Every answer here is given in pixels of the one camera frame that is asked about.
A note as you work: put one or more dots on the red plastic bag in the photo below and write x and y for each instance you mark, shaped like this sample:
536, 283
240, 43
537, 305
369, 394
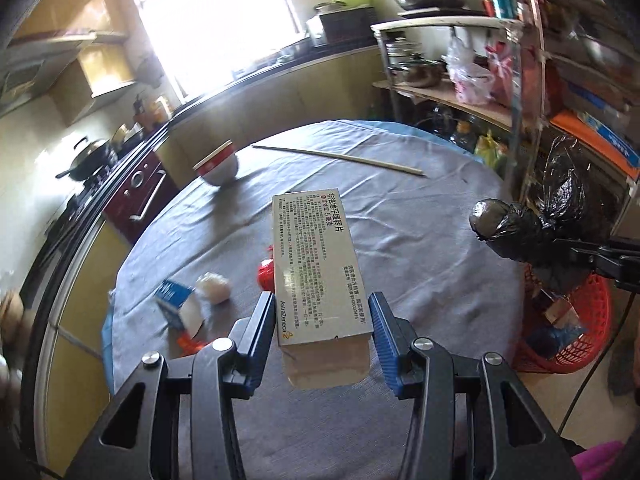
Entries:
502, 75

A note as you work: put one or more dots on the white tissue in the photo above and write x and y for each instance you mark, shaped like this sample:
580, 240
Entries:
214, 287

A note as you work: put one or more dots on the black plastic bag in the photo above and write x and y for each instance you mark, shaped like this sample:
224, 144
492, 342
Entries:
530, 235

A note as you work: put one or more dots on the maroon oven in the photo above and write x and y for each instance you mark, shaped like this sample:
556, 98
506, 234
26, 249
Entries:
140, 195

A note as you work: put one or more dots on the blue and white carton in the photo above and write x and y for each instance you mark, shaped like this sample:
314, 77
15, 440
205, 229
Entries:
172, 297

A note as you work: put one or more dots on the yellow bag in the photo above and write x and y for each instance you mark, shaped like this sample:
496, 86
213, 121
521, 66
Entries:
489, 152

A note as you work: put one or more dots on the metal storage rack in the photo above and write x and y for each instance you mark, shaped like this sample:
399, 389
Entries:
530, 60

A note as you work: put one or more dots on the yellow wall cabinets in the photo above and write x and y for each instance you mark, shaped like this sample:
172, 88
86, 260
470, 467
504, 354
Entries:
95, 65

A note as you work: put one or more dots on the small brown box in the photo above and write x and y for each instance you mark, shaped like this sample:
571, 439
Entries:
562, 312

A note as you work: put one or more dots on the window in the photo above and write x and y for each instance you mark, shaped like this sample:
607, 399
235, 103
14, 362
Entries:
210, 25

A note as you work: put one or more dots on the grey range hood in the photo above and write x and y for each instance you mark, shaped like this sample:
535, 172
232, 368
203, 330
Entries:
35, 75

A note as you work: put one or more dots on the blue plastic wrapper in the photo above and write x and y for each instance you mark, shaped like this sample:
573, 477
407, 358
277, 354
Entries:
555, 340

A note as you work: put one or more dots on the pot with glass lid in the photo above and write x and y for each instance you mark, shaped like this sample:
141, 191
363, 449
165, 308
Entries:
422, 72

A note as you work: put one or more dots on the stack of steel pots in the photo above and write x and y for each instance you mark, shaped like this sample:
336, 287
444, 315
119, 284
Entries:
399, 52

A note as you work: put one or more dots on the cooking oil bottle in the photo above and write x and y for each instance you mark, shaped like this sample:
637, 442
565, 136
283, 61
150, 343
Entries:
462, 132

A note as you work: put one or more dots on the black wok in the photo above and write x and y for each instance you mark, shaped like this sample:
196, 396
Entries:
90, 157

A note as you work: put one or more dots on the red wrapper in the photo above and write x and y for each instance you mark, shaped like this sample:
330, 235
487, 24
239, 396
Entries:
266, 275
192, 344

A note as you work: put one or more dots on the wooden chopstick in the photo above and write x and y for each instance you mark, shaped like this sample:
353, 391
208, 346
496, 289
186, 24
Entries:
381, 165
350, 157

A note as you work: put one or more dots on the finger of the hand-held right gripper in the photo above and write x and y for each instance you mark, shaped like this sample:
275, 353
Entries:
600, 250
622, 272

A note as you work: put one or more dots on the gas stove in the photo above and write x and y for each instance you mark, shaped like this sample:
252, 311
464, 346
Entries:
95, 182

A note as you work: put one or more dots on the white plastic bag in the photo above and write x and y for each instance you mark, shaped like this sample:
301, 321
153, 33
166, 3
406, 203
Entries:
467, 75

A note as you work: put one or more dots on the blue flat box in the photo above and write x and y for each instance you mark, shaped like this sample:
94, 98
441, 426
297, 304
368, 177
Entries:
615, 140

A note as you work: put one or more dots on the red plastic basket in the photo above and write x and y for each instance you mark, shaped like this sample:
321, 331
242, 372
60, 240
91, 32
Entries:
585, 350

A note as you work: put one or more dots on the yellow lower kitchen cabinets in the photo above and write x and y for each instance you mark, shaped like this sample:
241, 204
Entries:
310, 90

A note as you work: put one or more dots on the dark bottle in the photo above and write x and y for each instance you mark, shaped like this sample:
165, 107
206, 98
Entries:
137, 110

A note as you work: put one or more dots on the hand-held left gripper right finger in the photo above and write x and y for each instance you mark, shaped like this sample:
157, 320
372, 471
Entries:
385, 345

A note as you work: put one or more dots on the brown round object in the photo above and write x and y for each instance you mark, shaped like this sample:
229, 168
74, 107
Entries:
12, 305

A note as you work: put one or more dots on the beige medicine box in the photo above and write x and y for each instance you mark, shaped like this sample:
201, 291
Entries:
315, 270

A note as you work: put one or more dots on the black countertop appliance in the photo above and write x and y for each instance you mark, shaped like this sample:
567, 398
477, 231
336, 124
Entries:
345, 25

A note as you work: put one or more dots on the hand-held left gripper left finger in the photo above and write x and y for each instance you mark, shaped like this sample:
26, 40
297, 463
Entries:
262, 340

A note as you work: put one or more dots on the white shelf rack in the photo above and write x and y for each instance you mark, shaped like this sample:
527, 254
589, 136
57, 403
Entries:
430, 22

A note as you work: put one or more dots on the orange box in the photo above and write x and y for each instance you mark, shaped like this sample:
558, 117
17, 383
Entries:
575, 135

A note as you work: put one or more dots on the grey tablecloth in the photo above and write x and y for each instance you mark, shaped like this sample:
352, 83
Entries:
400, 220

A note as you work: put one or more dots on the pink clothing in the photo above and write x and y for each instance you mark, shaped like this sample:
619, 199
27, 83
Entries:
600, 462

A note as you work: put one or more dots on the red and white bowl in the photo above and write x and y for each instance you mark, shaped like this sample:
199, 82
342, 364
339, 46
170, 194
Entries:
220, 170

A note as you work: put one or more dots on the orange jar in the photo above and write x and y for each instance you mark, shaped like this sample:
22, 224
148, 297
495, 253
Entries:
161, 109

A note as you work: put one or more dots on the blue tablecloth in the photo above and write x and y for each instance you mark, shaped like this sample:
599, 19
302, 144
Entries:
400, 127

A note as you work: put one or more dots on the green plastic basin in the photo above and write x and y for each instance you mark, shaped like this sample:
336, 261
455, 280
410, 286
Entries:
352, 0

